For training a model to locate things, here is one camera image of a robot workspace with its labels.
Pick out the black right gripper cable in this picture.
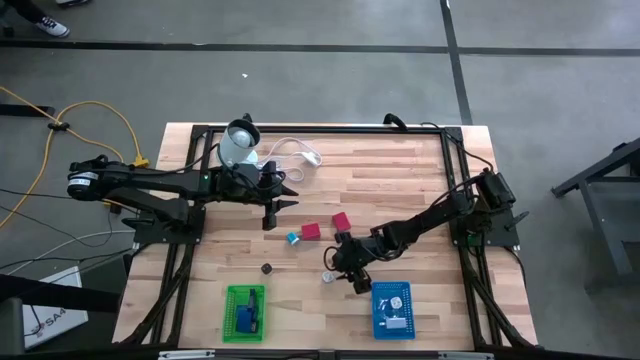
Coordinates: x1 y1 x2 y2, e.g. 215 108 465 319
323 244 346 274

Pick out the white printed box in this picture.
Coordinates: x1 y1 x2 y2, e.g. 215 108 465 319
22 266 90 350

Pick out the black metal table frame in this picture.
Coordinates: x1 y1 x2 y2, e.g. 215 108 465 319
551 137 640 276

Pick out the grey metal post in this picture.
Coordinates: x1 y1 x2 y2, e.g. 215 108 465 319
0 297 26 357

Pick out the white desk lamp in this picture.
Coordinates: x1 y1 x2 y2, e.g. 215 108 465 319
215 118 262 169

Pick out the silver metal bracket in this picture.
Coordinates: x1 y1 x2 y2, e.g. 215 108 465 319
438 351 496 360
158 349 216 360

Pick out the black metal beam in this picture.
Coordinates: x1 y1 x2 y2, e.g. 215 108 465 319
0 273 121 314

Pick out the black aluminium table frame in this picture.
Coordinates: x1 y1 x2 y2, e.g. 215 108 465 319
119 123 539 351

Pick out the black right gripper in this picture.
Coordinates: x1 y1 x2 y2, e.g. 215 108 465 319
329 234 376 296

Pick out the green plastic basket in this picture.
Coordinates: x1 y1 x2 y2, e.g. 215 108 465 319
221 284 268 345

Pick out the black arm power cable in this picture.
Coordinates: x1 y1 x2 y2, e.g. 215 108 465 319
419 121 496 174

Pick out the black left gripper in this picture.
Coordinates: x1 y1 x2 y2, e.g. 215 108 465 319
232 160 300 232

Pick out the white lamp cable with switch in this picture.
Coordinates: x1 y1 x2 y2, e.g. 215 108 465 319
238 137 324 184

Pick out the person's leg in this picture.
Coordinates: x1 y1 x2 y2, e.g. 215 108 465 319
0 0 49 24

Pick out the black floor strip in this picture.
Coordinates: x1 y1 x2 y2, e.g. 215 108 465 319
0 103 56 118

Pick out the yellow extension cable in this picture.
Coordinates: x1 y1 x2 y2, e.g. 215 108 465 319
0 85 126 215
0 99 151 231

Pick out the white floor cable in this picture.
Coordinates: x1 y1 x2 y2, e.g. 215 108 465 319
7 228 137 276

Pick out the blue plastic basket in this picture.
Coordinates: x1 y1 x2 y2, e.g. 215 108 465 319
369 280 416 341

